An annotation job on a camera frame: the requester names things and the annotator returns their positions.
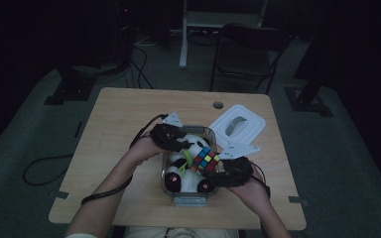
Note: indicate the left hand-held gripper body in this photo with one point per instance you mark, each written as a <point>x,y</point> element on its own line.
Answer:
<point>167,137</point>

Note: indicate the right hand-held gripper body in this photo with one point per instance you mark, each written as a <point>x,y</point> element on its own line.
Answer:
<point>234,172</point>

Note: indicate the colourful puzzle cube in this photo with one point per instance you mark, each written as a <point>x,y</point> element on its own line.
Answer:
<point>205,159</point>

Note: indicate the panda plush toy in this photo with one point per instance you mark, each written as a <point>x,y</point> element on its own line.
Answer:
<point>187,180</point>

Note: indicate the person's left hand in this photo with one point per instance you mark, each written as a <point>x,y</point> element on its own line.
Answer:
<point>144,150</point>

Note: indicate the person's right hand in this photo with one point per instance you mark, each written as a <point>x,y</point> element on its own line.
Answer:
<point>253,191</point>

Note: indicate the person's beige trousers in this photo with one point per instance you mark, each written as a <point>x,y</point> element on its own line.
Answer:
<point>178,233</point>

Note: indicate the grey tape piece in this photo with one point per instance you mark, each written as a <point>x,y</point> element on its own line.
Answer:
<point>62,195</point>
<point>297,199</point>

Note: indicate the black stand base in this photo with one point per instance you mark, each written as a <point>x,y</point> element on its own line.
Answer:
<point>306,102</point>
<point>71,91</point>

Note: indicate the black folding chair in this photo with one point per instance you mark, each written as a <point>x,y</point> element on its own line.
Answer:
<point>244,59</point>

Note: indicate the dark equipment tower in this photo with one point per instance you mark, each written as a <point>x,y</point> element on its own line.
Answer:
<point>115,33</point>

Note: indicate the white metal table frame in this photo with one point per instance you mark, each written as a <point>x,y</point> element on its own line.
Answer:
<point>211,19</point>

